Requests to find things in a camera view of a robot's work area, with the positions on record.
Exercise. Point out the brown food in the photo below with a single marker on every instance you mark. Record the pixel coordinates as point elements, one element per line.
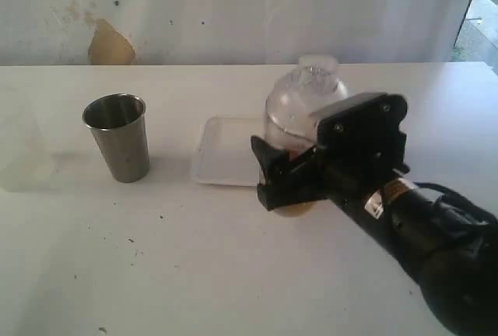
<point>293,154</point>

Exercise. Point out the white rectangular tray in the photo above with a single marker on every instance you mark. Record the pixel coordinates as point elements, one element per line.
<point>224,156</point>

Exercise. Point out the stainless steel cup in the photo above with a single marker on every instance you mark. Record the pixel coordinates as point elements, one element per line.
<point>117,123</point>

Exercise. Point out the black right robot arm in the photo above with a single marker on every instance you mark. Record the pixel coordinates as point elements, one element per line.
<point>446,244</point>

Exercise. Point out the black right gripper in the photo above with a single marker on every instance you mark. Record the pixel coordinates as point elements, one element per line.
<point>315,175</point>

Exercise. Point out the clear plastic measuring cup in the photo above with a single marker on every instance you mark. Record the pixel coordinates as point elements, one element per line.
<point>295,209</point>

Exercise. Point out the white backdrop cloth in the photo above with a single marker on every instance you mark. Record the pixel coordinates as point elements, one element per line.
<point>189,32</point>

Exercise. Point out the wrist camera black and white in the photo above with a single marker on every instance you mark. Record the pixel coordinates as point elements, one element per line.
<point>363,132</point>

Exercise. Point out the clear plastic shaker lid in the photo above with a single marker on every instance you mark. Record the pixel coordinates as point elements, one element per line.
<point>297,101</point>

